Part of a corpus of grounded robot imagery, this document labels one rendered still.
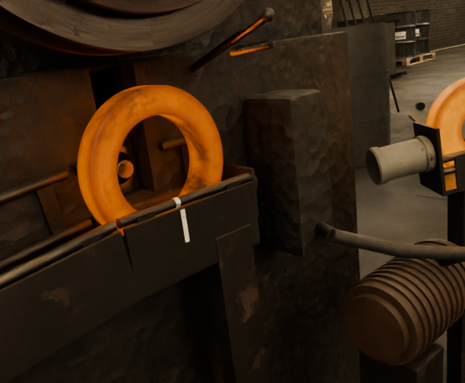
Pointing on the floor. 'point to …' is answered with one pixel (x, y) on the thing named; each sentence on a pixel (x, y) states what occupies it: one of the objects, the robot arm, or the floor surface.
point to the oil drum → (368, 87)
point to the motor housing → (408, 316)
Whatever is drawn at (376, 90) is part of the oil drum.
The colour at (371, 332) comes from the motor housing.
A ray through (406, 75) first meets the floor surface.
